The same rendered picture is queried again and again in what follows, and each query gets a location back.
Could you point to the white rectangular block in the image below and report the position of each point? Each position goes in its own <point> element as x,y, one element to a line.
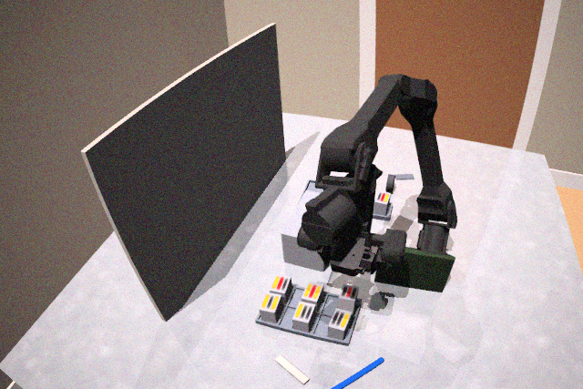
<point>292,252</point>

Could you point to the white flat bar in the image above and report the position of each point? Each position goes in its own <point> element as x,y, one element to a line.
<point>292,370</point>

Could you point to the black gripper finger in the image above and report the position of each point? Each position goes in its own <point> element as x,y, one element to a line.
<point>378,261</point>
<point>325,253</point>

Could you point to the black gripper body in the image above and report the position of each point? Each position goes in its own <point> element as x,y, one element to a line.
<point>392,244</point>

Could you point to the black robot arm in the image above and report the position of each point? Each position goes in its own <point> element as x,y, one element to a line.
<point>351,149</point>

